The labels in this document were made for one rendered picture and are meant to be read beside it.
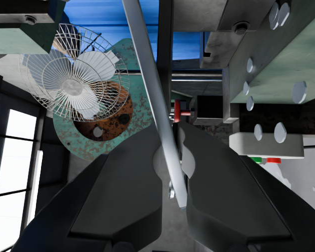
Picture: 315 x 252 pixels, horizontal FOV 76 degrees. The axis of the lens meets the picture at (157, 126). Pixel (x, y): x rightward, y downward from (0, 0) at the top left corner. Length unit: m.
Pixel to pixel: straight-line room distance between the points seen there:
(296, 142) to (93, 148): 1.41
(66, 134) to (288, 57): 1.63
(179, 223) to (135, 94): 5.86
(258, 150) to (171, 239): 6.85
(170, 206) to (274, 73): 6.73
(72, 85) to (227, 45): 0.89
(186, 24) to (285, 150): 0.32
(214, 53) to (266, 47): 0.15
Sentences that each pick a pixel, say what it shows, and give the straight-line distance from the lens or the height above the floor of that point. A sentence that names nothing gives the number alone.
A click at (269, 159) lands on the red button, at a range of 0.51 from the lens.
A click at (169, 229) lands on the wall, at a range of 7.15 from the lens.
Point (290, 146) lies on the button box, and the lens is 0.49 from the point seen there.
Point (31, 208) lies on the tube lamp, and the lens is 4.18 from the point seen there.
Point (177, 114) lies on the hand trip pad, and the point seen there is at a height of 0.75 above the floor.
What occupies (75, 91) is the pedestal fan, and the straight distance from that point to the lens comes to 1.17.
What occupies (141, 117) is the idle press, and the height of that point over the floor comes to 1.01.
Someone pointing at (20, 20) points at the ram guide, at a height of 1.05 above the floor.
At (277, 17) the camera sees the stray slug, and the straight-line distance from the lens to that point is 0.30.
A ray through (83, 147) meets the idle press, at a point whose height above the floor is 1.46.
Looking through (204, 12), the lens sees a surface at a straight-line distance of 0.30.
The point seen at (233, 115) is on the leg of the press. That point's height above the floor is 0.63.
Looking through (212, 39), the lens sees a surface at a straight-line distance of 0.40.
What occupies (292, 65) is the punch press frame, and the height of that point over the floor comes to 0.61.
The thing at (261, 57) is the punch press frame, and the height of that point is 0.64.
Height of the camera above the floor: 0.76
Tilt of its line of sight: 4 degrees up
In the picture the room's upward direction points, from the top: 88 degrees counter-clockwise
